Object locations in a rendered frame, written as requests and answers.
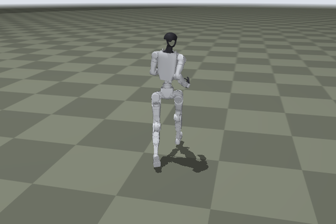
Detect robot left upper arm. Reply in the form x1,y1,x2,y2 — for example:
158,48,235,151
150,51,159,76

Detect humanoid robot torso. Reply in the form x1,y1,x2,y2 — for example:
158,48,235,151
157,49,179,99

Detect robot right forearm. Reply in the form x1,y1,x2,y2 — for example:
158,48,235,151
178,74,191,88

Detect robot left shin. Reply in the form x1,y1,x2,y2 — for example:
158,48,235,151
152,123,160,154

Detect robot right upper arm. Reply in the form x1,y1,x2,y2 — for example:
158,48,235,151
173,54,186,80

